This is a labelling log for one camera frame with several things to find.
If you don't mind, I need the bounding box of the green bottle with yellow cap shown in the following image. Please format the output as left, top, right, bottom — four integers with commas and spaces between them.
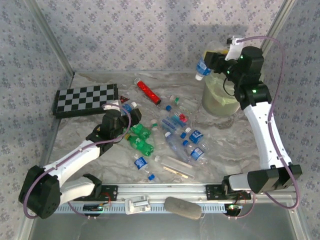
124, 133, 155, 157
129, 122, 153, 141

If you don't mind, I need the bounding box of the small clear bottle green ring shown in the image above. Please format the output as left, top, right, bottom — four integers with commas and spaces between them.
169, 95, 198, 111

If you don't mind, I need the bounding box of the translucent round waste bin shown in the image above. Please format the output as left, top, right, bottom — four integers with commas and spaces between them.
201, 41, 243, 118

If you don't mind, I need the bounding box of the black grey chess board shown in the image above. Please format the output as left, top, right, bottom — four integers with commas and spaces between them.
51, 83, 120, 120

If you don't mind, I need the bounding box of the clear bottle pale blue label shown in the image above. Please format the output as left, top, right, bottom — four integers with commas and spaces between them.
163, 131, 192, 163

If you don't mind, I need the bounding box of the clear bottle with white cap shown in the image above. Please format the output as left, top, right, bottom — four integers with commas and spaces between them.
154, 154, 196, 180

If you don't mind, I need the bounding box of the flat wooden stick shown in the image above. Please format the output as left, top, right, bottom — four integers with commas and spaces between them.
162, 166, 190, 179

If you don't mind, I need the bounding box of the white plastic clamp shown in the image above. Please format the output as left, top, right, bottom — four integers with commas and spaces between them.
124, 194, 152, 216

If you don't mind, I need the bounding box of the small circuit board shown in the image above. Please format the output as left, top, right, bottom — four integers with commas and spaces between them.
83, 203, 112, 213
224, 203, 243, 216

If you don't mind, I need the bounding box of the grey oval stone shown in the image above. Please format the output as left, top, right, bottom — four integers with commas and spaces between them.
163, 196, 203, 221

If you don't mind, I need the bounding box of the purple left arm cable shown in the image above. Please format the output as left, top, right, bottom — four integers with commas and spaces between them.
22, 101, 132, 221

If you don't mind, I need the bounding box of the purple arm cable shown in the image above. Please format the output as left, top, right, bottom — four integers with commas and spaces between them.
22, 101, 132, 221
226, 35, 301, 221

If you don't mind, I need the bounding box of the thin black gripper wire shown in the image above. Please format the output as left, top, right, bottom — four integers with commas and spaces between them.
222, 76, 237, 97

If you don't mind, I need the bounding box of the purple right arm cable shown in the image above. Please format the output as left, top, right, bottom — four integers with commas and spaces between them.
226, 35, 301, 221

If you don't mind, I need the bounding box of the aluminium corner post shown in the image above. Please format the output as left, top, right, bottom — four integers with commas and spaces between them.
259, 0, 300, 55
24, 0, 76, 76

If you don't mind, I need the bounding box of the aluminium side rail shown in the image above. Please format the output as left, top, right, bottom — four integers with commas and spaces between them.
39, 71, 76, 167

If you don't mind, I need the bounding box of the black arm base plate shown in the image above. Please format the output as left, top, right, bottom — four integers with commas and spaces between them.
205, 184, 227, 201
73, 183, 119, 202

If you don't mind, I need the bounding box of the thin red wire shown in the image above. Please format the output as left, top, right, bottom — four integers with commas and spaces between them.
102, 191, 113, 206
234, 191, 252, 206

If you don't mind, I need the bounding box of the aluminium front extrusion rail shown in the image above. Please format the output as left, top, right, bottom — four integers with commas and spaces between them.
99, 183, 297, 202

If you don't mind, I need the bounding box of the grey slotted cable duct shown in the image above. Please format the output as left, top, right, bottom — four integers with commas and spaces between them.
53, 201, 230, 215

